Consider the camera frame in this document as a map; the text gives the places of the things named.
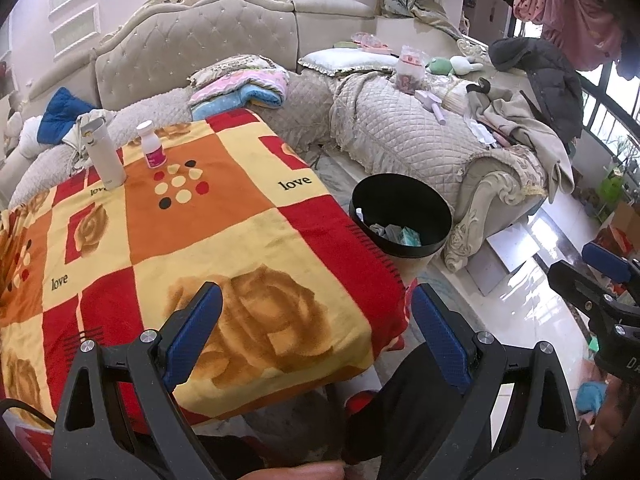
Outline dark padded jacket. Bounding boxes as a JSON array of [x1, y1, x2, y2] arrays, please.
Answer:
[[489, 37, 586, 143]]

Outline black cable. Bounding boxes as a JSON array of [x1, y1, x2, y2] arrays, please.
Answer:
[[0, 399, 58, 428]]

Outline white pill bottle pink label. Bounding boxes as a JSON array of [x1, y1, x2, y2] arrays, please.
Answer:
[[136, 120, 167, 170]]

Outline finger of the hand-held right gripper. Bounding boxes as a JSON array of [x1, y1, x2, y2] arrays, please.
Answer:
[[581, 241, 640, 286], [547, 260, 640, 335]]

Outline white thermos bottle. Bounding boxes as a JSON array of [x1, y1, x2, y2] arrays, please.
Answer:
[[80, 119, 127, 192]]

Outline red yellow printed blanket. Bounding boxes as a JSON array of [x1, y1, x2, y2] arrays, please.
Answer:
[[0, 108, 408, 423]]

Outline white frilled pillow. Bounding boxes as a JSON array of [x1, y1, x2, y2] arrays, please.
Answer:
[[298, 47, 401, 77]]

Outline black round bin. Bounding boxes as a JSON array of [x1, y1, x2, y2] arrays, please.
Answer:
[[348, 173, 453, 260]]

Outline person's dark trouser leg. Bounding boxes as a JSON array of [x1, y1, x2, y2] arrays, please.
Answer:
[[345, 350, 431, 463]]

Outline red white printed bag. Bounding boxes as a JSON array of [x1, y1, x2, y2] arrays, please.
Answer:
[[15, 422, 56, 466]]

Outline blue padded jacket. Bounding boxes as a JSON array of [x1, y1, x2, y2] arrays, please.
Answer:
[[37, 86, 98, 147]]

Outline folded pink blue blanket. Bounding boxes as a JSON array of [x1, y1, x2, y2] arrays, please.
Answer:
[[189, 67, 291, 122]]

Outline clear pink jar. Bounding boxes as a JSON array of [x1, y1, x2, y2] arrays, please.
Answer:
[[395, 45, 426, 95]]

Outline beige crumpled garment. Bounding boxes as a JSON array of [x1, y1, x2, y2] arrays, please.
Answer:
[[62, 110, 111, 173]]

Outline beige coat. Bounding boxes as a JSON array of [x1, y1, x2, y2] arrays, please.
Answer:
[[467, 92, 576, 195]]

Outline teal cloth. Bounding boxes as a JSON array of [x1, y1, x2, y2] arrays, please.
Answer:
[[575, 380, 608, 416]]

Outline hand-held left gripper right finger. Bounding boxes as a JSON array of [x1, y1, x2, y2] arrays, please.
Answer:
[[410, 282, 583, 480]]

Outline beige tufted sofa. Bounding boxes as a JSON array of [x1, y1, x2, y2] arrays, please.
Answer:
[[0, 0, 576, 273]]

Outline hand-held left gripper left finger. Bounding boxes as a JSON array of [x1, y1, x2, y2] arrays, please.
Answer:
[[50, 281, 224, 480]]

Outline person's left hand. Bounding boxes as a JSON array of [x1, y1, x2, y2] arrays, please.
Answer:
[[227, 462, 346, 480]]

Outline green plastic container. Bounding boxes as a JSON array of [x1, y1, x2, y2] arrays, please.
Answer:
[[597, 167, 631, 216]]

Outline green plush toy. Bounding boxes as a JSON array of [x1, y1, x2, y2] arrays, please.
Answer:
[[425, 55, 485, 77]]

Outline pink hanging clothes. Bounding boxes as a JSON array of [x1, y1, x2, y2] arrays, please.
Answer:
[[500, 0, 623, 71]]

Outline cardboard box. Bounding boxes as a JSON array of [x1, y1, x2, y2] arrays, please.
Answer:
[[595, 202, 640, 256]]

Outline floral cushion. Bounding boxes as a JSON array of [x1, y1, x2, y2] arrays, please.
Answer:
[[187, 55, 288, 88]]

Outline white plush toy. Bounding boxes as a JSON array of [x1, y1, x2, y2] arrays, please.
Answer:
[[2, 110, 46, 158]]

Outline pink white brush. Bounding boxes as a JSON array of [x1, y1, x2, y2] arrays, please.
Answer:
[[415, 91, 451, 126]]

